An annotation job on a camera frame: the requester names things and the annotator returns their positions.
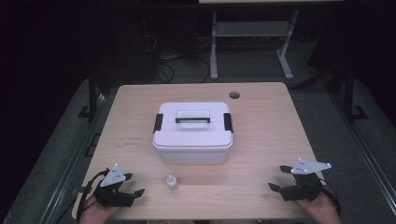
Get grey metal desk frame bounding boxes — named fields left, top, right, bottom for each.
left=198, top=0, right=346, bottom=81

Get small clear dropper bottle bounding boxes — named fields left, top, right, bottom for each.
left=165, top=174, right=179, bottom=191

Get white plastic storage box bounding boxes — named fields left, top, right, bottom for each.
left=153, top=146, right=233, bottom=165

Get person's left hand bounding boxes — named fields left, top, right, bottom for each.
left=78, top=194, right=123, bottom=224

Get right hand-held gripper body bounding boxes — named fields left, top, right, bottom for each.
left=279, top=157, right=332, bottom=203

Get white lid with black handle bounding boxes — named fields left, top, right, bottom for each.
left=151, top=101, right=234, bottom=150

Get black metal stand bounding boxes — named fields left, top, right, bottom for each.
left=341, top=65, right=370, bottom=123
left=77, top=72, right=101, bottom=123

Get person's right hand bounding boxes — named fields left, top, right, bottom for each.
left=294, top=191, right=343, bottom=224

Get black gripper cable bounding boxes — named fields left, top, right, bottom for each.
left=76, top=168, right=112, bottom=224
left=318, top=177, right=343, bottom=217

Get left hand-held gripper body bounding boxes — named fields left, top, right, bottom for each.
left=92, top=163, right=135, bottom=208

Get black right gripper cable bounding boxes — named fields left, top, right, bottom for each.
left=318, top=177, right=343, bottom=217

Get black floor cables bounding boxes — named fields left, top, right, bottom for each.
left=140, top=16, right=213, bottom=84

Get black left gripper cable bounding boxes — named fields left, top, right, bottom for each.
left=76, top=168, right=112, bottom=224

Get metal floor rail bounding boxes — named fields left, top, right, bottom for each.
left=329, top=92, right=396, bottom=217
left=38, top=92, right=108, bottom=224

